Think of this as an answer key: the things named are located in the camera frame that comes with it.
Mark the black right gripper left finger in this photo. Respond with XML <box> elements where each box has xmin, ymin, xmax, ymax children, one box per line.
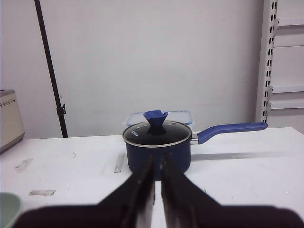
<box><xmin>14</xmin><ymin>157</ymin><xmax>155</xmax><ymax>228</ymax></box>

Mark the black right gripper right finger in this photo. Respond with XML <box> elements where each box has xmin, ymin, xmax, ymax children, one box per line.
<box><xmin>160</xmin><ymin>153</ymin><xmax>304</xmax><ymax>228</ymax></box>

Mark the green bowl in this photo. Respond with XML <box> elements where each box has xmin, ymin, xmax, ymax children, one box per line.
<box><xmin>0</xmin><ymin>192</ymin><xmax>23</xmax><ymax>228</ymax></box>

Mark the dark blue saucepan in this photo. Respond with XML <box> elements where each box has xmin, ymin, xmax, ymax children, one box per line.
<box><xmin>126</xmin><ymin>122</ymin><xmax>268</xmax><ymax>180</ymax></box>

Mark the glass lid with blue knob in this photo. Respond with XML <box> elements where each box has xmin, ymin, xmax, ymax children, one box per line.
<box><xmin>122</xmin><ymin>110</ymin><xmax>192</xmax><ymax>148</ymax></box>

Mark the clear plastic food container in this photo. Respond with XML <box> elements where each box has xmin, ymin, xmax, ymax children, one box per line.
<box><xmin>124</xmin><ymin>110</ymin><xmax>194</xmax><ymax>128</ymax></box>

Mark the black tripod pole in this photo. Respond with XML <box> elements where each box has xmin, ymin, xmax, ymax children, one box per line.
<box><xmin>34</xmin><ymin>0</ymin><xmax>68</xmax><ymax>138</ymax></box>

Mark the cream and chrome toaster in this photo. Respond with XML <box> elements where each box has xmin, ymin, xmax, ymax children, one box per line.
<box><xmin>0</xmin><ymin>89</ymin><xmax>25</xmax><ymax>154</ymax></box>

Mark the white slotted shelf rack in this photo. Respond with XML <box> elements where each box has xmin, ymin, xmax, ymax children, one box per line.
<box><xmin>255</xmin><ymin>0</ymin><xmax>304</xmax><ymax>133</ymax></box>

